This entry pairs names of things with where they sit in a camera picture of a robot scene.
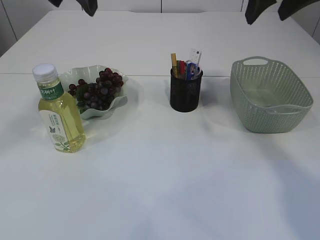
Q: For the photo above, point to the gold glitter marker pen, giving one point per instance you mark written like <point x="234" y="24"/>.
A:
<point x="174" y="63"/>

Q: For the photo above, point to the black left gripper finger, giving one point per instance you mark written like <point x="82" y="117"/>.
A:
<point x="89" y="6"/>
<point x="56" y="3"/>

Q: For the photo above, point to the red glitter marker pen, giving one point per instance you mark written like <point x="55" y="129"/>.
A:
<point x="181" y="65"/>

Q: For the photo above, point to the green wavy glass plate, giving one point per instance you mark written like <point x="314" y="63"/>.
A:
<point x="89" y="74"/>

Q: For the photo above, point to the purple artificial grape bunch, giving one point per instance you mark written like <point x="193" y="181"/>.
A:
<point x="97" y="95"/>

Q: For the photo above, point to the black mesh pen holder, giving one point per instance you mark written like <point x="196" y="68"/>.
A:
<point x="184" y="94"/>

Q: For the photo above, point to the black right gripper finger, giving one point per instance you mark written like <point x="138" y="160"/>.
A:
<point x="289" y="7"/>
<point x="255" y="8"/>

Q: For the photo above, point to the green woven plastic basket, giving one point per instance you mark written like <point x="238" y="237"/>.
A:
<point x="268" y="98"/>

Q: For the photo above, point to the yellow tea bottle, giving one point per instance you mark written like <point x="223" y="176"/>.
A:
<point x="58" y="110"/>

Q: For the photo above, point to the clear plastic ruler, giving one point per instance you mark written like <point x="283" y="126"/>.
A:
<point x="195" y="56"/>

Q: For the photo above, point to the blue capped scissors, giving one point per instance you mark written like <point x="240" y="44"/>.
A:
<point x="192" y="70"/>

